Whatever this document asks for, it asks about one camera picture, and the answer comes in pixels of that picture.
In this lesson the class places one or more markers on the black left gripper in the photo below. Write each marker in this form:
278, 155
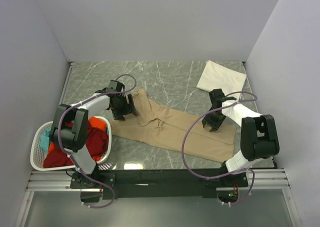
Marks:
118, 115

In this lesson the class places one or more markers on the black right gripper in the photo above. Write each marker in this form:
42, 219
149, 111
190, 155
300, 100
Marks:
215, 125

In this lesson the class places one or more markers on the beige t shirt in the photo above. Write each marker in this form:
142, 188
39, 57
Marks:
160, 126

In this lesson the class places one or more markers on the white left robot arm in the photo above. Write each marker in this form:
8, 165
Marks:
69, 129

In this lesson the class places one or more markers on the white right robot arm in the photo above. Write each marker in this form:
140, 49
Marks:
258, 132

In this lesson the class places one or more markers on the orange t shirt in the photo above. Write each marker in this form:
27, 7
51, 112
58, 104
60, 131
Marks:
97, 123

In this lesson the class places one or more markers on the red t shirt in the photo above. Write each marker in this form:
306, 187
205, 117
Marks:
57, 158

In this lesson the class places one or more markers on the folded white t shirt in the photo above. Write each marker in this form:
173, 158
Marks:
216, 76

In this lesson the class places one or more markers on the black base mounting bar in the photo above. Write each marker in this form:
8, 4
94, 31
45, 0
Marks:
151, 183

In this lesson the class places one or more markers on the teal t shirt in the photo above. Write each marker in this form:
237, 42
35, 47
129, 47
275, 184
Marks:
44, 140

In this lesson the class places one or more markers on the white perforated laundry basket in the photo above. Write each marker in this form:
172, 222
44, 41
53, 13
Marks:
37, 155

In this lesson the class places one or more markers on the aluminium frame rail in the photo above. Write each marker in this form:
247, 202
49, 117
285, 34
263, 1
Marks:
58, 181

